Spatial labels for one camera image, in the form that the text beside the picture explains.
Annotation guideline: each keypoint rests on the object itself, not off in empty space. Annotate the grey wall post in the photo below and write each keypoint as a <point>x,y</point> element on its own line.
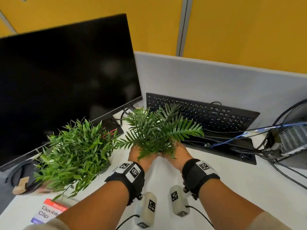
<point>184,26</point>

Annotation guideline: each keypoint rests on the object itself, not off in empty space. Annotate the green artificial fern plant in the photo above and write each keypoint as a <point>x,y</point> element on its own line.
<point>156,131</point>

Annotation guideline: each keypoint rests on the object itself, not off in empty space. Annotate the black monitor stand base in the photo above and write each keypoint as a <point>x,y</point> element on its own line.
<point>110,128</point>

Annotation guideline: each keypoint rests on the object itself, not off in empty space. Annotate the flat black docking device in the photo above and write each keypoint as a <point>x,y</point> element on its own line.
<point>239,150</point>

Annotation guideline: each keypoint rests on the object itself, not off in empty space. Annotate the person's left hand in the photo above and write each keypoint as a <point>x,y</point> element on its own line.
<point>141,159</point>

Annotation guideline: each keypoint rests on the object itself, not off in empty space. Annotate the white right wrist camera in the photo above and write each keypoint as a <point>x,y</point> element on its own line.
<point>178,201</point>

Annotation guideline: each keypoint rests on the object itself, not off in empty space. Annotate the black computer monitor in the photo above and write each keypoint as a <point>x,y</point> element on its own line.
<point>64,88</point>

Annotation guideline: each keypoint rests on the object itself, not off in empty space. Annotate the grey desk divider panel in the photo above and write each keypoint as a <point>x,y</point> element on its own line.
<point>215,79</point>

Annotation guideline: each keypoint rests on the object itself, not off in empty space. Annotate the black round desk object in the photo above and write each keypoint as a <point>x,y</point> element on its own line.
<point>22,173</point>

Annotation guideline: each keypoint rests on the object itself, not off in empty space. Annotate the red and white clip box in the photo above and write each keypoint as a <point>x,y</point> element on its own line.
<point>45,213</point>

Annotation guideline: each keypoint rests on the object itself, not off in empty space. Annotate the green bushy artificial plant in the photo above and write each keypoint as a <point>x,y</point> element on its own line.
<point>74,155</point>

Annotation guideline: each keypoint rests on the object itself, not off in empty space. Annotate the person's right forearm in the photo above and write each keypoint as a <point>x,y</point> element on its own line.
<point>227,208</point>

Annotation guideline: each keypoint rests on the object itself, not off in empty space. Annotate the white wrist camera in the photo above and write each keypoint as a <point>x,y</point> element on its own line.
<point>146,210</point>
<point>178,201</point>

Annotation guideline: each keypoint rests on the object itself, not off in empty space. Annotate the black computer keyboard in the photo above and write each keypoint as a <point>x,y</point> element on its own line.
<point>203,112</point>

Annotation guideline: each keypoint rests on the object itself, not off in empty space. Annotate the brown cardboard tag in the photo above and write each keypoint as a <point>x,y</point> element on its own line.
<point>21,185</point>

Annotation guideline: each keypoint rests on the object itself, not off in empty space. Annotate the person's right hand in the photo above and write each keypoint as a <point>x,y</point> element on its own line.
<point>178,158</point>

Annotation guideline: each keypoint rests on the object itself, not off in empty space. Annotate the person's left forearm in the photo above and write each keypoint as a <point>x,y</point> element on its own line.
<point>96,208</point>

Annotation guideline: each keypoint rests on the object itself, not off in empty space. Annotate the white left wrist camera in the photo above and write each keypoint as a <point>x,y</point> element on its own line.
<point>146,210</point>

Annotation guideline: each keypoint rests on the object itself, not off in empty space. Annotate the grey desktop computer case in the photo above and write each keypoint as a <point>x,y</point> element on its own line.
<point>293,141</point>

